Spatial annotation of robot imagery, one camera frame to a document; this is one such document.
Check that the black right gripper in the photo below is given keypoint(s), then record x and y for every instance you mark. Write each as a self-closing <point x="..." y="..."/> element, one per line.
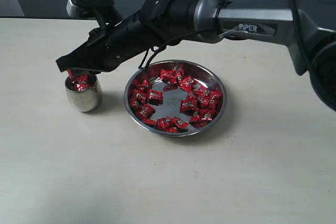
<point x="108" y="47"/>

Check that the red candy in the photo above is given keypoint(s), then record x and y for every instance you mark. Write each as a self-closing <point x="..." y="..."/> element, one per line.
<point x="180" y="123"/>
<point x="138" y="99"/>
<point x="81" y="83"/>
<point x="202" y="117"/>
<point x="168" y="76"/>
<point x="188" y="83"/>
<point x="72" y="74"/>
<point x="155" y="97"/>
<point x="214" y="98"/>

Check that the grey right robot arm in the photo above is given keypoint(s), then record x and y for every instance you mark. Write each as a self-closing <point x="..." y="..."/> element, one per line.
<point x="305" y="27"/>

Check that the stainless steel cup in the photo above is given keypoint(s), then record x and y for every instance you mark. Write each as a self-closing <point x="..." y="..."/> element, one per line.
<point x="88" y="100"/>

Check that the stainless steel plate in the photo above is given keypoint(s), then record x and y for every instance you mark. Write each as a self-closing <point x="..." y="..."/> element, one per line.
<point x="176" y="102"/>

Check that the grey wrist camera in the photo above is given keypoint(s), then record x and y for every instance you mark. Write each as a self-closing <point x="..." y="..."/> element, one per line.
<point x="103" y="11"/>

